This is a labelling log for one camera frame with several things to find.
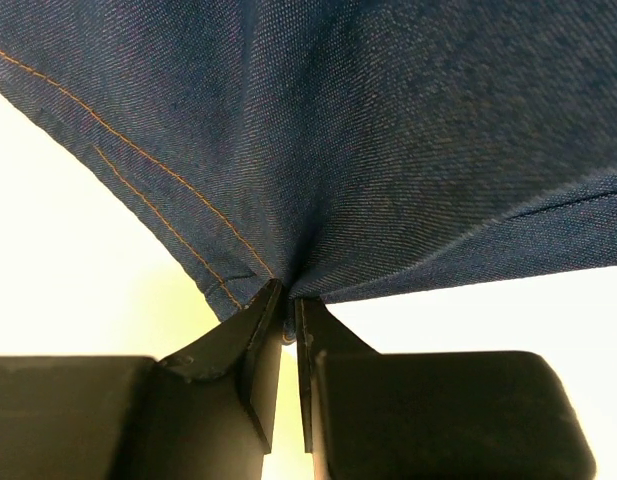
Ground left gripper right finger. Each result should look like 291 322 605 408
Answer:
294 299 597 479

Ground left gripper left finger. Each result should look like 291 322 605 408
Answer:
0 280 283 479

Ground dark blue denim trousers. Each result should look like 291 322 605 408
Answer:
0 1 617 320

